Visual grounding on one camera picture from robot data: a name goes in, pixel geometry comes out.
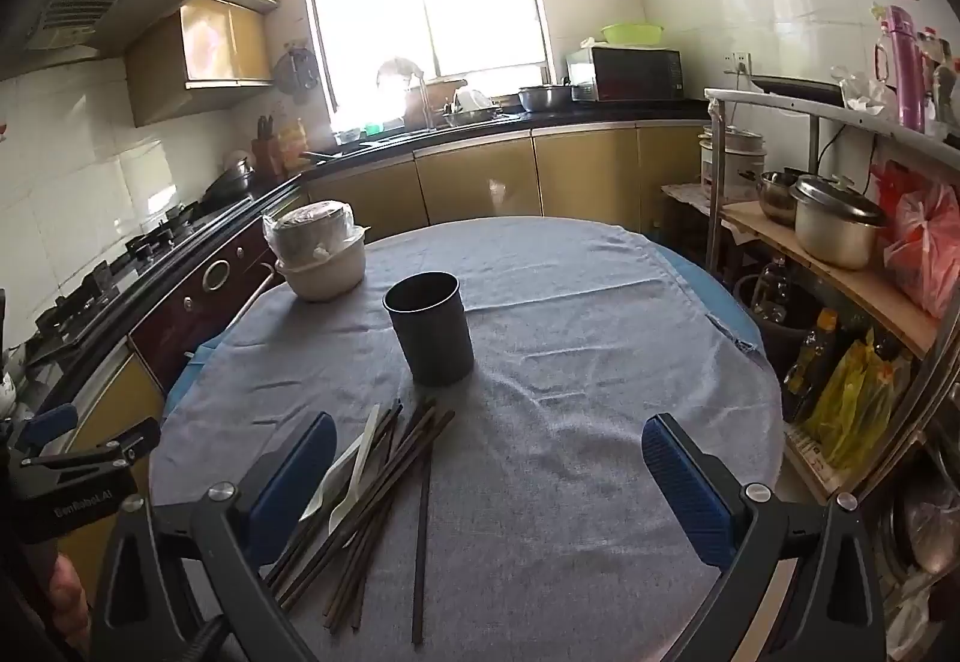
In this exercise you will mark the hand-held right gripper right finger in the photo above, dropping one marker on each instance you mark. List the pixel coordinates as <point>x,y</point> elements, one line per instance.
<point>686,489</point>

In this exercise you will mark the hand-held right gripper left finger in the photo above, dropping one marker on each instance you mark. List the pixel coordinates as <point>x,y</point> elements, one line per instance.
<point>300,474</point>

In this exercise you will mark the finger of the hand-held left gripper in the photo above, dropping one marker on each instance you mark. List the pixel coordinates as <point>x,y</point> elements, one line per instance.
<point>45,426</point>
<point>127,441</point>

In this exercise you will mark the white plastic spoon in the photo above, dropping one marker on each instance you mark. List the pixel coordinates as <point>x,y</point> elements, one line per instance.
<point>330,482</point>
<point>358,463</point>

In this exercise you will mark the pile of dark chopsticks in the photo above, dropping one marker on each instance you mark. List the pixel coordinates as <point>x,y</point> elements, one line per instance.
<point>390,474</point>

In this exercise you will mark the black metal utensil holder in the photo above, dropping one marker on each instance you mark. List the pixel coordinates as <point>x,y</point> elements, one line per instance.
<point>431,340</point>

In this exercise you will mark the person's left hand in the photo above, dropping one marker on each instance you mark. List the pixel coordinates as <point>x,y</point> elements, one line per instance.
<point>71,594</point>

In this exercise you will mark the yellow stove base cabinet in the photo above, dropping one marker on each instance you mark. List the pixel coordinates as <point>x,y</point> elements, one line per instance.
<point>112,407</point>

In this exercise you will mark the blue table cover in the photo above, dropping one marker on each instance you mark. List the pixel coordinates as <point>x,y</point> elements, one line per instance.
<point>184,381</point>

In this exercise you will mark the dark oil bottle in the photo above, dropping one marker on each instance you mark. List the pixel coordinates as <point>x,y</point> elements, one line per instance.
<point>810,362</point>

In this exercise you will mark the yellow plastic bag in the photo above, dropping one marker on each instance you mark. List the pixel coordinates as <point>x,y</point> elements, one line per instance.
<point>847,407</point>

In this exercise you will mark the gas stove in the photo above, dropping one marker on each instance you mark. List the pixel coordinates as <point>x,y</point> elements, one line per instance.
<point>135,257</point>

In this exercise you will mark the grey tablecloth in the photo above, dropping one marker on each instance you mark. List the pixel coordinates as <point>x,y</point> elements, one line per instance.
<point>562,332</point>

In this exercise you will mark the white bowl with wrapped bowls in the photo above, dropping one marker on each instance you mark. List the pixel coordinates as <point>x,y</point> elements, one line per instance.
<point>322,265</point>

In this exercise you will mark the clear plastic bottle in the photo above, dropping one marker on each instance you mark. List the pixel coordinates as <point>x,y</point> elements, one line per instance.
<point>771,291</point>

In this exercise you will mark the metal shelf rack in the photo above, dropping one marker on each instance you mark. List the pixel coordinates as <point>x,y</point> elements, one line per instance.
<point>840,287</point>

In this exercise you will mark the black wok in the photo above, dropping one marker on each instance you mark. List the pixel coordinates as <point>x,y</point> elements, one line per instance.
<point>229,178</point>

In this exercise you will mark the patterned cloth on stool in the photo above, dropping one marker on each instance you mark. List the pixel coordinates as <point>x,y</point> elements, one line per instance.
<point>686,197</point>

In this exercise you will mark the large lidded steel pot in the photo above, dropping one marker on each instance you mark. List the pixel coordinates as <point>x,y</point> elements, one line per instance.
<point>836,227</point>

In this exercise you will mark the small steel pot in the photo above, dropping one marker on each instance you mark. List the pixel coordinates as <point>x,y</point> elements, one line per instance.
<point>776,197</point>

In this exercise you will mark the knife block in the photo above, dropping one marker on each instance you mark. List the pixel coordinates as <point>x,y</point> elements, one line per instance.
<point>266,148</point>

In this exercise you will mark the white rice cooker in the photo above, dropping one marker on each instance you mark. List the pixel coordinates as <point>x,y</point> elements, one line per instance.
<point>739,167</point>

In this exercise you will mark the yellow seasoning package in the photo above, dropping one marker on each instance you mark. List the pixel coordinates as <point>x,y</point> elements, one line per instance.
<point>292,145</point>

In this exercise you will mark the red plastic bag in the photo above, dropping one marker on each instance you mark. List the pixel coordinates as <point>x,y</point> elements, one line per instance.
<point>930,242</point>

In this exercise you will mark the yellow base cabinets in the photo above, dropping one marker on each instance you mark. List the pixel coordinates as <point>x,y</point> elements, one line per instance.
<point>487,175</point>

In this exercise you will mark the black kitchen countertop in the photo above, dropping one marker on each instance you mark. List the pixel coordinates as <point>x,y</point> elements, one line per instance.
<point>600,111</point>

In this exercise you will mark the sink faucet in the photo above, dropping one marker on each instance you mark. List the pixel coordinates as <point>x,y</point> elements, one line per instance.
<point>424,100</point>

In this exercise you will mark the hanging round strainer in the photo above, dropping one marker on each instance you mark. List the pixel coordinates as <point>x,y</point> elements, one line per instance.
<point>296,73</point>

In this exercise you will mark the black flat tray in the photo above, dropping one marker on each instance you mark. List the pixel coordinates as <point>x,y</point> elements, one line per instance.
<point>795,88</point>

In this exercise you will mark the steel mixing bowl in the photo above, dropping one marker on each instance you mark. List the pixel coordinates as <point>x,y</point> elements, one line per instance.
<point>545,98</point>

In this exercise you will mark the black microwave oven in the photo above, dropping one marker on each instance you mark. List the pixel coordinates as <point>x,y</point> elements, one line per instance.
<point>626,73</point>

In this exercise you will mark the white plastic bag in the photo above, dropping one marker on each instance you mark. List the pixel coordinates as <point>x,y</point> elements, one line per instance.
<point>862,92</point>

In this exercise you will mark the green plastic basin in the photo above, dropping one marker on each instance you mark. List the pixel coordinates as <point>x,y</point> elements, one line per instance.
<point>632,34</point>

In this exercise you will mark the pink thermos bottle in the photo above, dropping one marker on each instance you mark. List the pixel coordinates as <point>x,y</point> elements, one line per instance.
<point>904,70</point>

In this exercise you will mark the wall socket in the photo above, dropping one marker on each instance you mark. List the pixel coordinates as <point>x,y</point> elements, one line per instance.
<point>738,62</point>

